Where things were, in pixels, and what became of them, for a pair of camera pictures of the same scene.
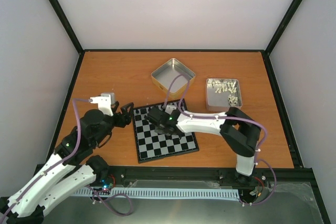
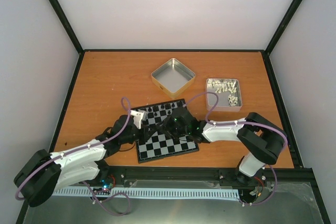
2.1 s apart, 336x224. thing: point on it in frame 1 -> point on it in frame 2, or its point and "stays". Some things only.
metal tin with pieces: (222, 94) stays
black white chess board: (151, 146) stays
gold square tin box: (164, 75) stays
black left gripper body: (122, 122) -> (143, 137)
